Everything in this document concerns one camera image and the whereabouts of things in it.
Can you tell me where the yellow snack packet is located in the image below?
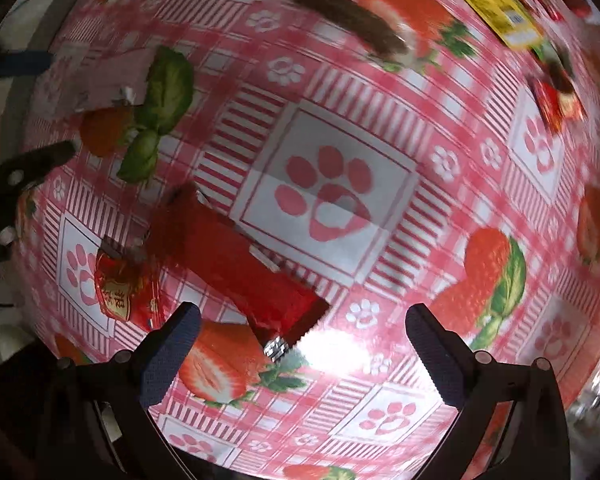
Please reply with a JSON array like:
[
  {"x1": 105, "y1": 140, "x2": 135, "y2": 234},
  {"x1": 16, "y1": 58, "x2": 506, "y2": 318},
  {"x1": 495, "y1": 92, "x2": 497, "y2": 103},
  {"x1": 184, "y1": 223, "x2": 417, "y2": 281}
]
[{"x1": 450, "y1": 0, "x2": 545, "y2": 51}]

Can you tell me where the long red snack packet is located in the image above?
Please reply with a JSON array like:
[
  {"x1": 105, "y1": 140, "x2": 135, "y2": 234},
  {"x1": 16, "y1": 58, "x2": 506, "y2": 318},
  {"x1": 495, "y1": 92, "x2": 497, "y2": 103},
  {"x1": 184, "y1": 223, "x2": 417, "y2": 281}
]
[{"x1": 147, "y1": 182, "x2": 332, "y2": 361}]

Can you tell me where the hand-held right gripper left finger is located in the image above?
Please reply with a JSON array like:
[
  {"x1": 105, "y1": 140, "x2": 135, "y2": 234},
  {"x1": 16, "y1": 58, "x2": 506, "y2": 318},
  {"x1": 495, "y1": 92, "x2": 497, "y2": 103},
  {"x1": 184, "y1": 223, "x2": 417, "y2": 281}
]
[{"x1": 37, "y1": 302, "x2": 201, "y2": 480}]

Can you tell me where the brown stick snack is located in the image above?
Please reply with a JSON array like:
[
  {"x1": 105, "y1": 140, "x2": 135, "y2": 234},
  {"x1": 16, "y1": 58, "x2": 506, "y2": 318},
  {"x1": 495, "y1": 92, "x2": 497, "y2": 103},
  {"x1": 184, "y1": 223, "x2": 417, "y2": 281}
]
[{"x1": 292, "y1": 0, "x2": 412, "y2": 58}]

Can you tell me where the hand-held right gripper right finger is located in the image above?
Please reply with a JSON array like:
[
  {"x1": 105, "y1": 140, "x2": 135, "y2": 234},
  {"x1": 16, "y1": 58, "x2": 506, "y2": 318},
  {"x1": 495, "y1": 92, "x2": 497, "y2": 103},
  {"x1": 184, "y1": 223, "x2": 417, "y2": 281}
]
[{"x1": 405, "y1": 302, "x2": 573, "y2": 480}]

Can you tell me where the small red foil packet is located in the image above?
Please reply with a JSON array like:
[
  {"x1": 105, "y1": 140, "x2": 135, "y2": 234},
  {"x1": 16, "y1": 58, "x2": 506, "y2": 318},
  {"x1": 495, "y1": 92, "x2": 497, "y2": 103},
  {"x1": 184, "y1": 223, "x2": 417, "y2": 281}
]
[{"x1": 529, "y1": 77, "x2": 588, "y2": 133}]

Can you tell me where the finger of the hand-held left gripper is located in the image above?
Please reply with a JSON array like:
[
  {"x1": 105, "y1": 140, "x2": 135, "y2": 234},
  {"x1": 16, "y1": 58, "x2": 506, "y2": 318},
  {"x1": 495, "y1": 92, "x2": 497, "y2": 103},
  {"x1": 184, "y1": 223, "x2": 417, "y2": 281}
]
[
  {"x1": 0, "y1": 141, "x2": 79, "y2": 267},
  {"x1": 0, "y1": 51, "x2": 52, "y2": 81}
]

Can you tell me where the round red gold packet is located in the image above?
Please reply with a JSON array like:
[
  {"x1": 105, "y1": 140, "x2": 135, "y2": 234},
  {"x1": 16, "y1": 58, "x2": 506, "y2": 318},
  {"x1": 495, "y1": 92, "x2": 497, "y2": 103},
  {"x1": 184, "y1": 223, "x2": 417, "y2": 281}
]
[{"x1": 94, "y1": 240, "x2": 162, "y2": 332}]

